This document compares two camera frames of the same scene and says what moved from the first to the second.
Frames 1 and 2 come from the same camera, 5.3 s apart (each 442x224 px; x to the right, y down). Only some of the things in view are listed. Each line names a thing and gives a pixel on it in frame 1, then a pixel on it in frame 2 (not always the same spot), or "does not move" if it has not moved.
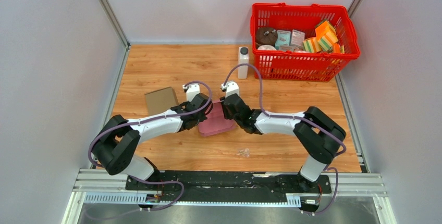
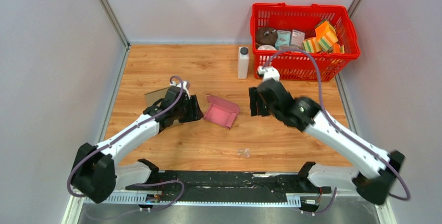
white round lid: x=266 y=47 does not move
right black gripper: x=226 y=114 to x=254 y=109
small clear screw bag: x=245 y=152 does not move
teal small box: x=283 y=38 does not move
